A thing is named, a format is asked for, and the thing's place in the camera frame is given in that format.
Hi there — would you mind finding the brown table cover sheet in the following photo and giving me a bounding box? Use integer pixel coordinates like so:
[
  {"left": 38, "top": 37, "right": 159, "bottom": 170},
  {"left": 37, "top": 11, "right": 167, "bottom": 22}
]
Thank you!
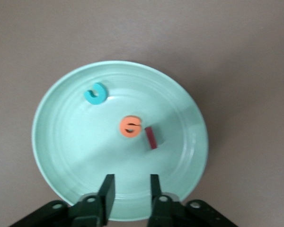
[{"left": 0, "top": 0, "right": 284, "bottom": 227}]

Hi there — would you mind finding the green plate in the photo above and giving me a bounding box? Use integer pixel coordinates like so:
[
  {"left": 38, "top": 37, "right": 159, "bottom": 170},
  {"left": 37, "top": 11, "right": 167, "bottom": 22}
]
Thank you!
[{"left": 32, "top": 61, "right": 209, "bottom": 222}]

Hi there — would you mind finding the maroon foam letter l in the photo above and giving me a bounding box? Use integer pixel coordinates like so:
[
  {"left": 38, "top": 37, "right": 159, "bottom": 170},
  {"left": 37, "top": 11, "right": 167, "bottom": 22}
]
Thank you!
[{"left": 144, "top": 126, "right": 163, "bottom": 150}]

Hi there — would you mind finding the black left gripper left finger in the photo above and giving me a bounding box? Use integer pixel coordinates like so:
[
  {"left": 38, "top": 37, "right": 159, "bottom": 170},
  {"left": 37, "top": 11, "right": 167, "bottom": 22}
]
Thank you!
[{"left": 9, "top": 174, "right": 115, "bottom": 227}]

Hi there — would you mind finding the orange foam letter e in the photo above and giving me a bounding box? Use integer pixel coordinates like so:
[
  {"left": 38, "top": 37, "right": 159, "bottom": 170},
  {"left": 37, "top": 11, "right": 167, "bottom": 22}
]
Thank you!
[{"left": 119, "top": 115, "right": 142, "bottom": 139}]

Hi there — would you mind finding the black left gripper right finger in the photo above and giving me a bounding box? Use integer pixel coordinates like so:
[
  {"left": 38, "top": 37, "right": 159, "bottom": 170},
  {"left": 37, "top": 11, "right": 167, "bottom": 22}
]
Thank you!
[{"left": 148, "top": 174, "right": 237, "bottom": 227}]

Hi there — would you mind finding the teal foam letter c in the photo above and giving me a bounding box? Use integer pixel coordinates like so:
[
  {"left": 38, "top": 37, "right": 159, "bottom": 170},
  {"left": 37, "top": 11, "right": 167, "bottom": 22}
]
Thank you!
[{"left": 84, "top": 82, "right": 107, "bottom": 105}]

